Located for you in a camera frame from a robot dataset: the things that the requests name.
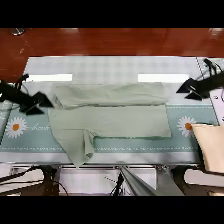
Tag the beige garment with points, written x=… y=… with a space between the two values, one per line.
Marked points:
x=211 y=146

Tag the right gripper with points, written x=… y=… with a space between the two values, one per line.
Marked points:
x=207 y=86

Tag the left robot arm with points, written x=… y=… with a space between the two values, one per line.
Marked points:
x=20 y=178

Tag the silver frame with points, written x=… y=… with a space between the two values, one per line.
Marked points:
x=140 y=183

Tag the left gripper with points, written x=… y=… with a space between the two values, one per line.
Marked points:
x=20 y=98

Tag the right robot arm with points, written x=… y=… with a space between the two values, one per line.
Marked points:
x=203 y=176

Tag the pale green T-shirt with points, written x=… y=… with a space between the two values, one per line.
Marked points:
x=110 y=120

